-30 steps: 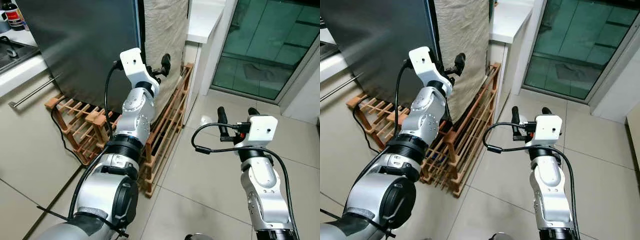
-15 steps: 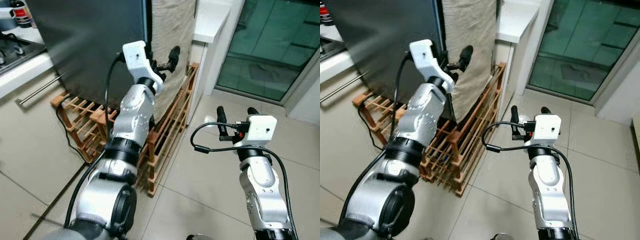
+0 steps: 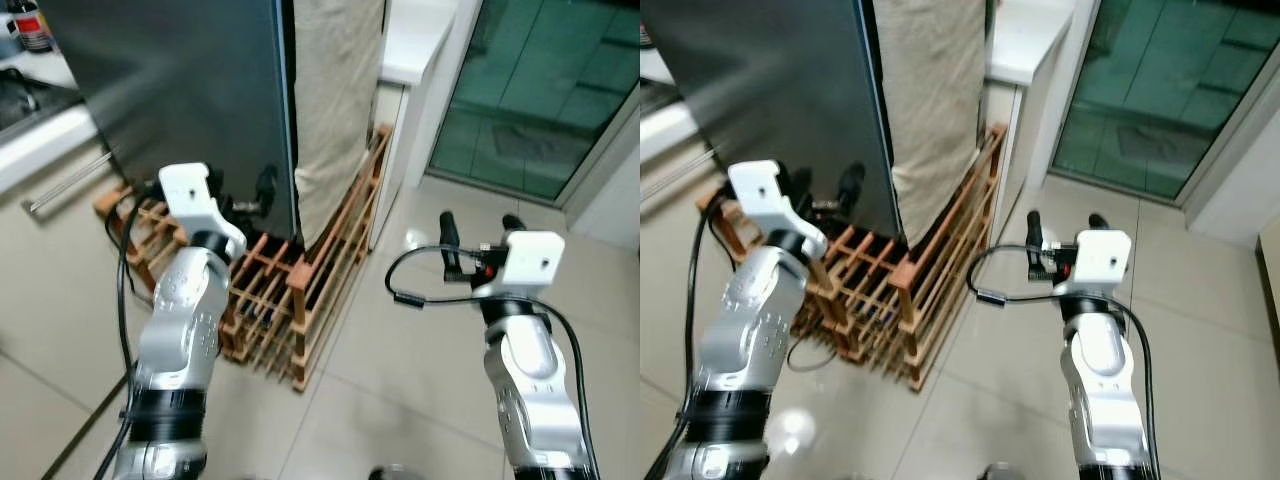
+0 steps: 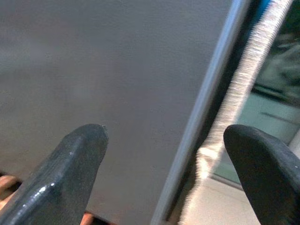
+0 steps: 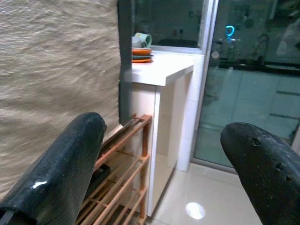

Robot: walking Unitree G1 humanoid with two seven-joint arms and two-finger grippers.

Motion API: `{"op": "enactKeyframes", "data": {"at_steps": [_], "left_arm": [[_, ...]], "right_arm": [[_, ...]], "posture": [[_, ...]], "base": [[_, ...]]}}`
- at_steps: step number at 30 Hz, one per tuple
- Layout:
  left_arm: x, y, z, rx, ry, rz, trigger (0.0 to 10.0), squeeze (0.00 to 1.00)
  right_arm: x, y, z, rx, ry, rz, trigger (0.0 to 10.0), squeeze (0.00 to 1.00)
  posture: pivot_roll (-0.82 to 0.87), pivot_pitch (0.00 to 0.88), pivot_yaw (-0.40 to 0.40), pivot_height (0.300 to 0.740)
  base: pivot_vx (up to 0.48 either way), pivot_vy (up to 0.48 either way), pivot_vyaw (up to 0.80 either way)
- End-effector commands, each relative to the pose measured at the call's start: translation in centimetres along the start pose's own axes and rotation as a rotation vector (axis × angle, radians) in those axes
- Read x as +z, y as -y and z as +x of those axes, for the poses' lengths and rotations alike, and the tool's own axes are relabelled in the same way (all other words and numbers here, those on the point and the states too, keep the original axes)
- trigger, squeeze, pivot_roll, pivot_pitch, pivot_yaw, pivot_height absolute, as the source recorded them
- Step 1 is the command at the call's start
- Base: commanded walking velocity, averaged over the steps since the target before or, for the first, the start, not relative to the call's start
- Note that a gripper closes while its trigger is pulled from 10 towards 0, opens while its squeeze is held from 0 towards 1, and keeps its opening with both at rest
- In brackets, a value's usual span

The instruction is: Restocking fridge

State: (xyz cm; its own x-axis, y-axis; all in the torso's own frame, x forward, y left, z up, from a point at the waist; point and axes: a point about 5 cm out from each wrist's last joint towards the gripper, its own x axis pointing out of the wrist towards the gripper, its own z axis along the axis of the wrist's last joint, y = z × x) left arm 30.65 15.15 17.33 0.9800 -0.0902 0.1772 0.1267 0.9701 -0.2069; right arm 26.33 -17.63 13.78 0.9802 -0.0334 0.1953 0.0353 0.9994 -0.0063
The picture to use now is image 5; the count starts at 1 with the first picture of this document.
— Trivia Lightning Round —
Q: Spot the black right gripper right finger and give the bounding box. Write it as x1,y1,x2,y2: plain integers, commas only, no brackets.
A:
220,121,300,225

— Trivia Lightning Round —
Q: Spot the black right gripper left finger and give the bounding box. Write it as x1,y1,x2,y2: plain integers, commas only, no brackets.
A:
0,112,107,225

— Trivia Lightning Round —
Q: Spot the glass sliding door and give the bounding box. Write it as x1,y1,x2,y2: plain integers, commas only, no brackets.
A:
194,0,300,169

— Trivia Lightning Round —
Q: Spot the brown wooden slatted rack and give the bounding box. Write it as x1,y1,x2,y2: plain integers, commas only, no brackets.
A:
75,113,152,225

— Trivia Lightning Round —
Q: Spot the dark grey cabinet end panel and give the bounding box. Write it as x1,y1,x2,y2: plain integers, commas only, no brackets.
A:
117,0,134,126

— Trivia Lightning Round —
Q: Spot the white counter unit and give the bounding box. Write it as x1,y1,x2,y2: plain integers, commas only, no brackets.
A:
130,52,195,218

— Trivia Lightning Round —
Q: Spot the white ceramic cup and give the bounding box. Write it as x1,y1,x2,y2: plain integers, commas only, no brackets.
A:
131,36,144,49

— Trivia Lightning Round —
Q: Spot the green ceramic mug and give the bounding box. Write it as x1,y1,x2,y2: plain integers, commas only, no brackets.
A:
135,32,153,49

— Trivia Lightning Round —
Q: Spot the aluminium framed window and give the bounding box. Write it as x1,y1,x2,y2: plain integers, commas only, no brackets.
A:
131,0,205,52

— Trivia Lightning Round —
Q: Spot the aluminium door frame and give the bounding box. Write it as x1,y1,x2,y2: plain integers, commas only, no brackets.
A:
191,0,220,165

